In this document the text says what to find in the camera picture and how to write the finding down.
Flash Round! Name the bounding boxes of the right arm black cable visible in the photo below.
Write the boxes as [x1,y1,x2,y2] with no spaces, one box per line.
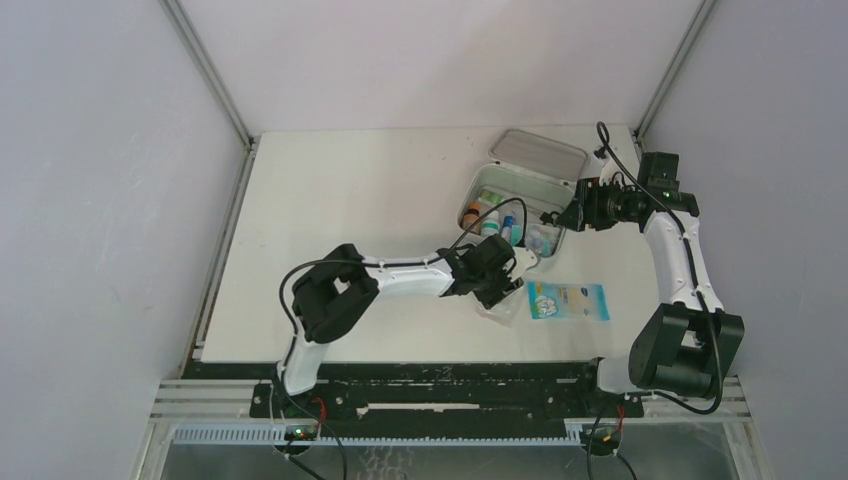
[586,121,725,480]

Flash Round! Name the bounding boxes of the grey box lid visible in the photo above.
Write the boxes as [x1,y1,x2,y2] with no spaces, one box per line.
[488,129,589,183]

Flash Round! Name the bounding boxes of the circuit board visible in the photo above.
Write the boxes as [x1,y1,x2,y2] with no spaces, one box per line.
[284,426,320,442]
[581,423,622,445]

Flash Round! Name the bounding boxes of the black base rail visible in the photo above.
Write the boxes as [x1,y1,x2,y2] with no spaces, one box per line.
[183,361,645,445]

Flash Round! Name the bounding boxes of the right circuit board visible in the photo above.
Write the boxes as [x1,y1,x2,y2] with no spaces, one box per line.
[581,423,622,445]

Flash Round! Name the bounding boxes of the teal bagged bandage pack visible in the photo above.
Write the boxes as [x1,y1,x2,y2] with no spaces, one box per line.
[523,224,562,258]

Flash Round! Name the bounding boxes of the grey plastic medicine box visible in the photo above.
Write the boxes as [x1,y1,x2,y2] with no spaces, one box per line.
[456,162,574,271]

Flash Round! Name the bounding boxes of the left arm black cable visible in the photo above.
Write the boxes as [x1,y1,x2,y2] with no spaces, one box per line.
[278,197,530,480]

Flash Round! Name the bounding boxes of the brown bottle orange cap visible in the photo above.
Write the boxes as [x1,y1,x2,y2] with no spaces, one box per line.
[460,202,481,231]

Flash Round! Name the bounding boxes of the black handled medical scissors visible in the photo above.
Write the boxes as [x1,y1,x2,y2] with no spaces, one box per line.
[539,211,560,227]

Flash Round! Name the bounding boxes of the left circuit board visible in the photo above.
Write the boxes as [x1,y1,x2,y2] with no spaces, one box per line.
[284,426,320,442]

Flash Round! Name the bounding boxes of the clear plastic swab pack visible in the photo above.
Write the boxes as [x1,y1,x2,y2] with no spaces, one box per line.
[475,286,527,328]

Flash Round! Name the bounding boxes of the white bottle green label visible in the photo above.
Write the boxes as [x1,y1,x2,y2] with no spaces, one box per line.
[479,210,501,237]

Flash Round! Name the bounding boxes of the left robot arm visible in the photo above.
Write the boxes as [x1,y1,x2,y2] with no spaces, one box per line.
[266,236,538,420]

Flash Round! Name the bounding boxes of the blue cotton ball pack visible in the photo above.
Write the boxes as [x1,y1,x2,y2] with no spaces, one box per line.
[526,282,610,321]

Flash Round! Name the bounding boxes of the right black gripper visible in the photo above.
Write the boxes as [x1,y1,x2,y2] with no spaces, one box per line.
[556,176,638,232]

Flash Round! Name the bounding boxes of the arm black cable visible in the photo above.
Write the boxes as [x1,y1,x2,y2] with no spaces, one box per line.
[278,197,530,480]
[586,121,725,480]

